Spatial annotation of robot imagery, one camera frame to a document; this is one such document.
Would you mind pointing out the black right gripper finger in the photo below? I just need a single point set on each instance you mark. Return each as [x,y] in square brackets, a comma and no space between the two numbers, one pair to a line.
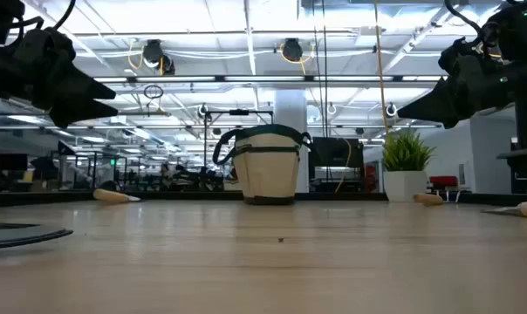
[431,111]
[431,96]

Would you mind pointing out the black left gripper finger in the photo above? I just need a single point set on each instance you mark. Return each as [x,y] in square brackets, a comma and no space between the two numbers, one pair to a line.
[86,89]
[76,115]

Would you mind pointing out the cream canvas gardening bag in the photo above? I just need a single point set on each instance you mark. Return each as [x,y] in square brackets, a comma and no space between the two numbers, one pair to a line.
[268,174]

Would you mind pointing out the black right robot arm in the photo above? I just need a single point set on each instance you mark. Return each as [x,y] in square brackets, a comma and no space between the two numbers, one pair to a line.
[521,35]

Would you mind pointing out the black background monitor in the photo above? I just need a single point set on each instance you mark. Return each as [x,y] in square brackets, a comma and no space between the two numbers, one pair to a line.
[10,162]

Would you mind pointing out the green plant in white pot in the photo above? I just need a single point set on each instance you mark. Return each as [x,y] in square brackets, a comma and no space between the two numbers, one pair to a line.
[405,187]

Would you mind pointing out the dark grey desk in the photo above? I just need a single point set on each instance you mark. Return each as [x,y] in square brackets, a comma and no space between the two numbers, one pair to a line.
[523,168]

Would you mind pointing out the black display screen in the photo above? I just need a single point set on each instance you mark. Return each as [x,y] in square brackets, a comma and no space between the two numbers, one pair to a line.
[333,152]

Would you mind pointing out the small black hanging reel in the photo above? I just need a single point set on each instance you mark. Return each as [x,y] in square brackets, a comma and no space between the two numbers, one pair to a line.
[203,111]

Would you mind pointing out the white building column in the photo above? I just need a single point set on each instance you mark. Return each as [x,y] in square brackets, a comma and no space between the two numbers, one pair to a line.
[289,107]

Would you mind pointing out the black monitor stand post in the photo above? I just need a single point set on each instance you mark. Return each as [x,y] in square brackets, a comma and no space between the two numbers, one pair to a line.
[525,126]

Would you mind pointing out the black aluminium table frame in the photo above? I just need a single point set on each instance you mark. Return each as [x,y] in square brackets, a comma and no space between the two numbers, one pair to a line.
[180,196]

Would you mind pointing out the black station frame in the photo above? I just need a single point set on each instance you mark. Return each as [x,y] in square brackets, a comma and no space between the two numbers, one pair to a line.
[239,112]

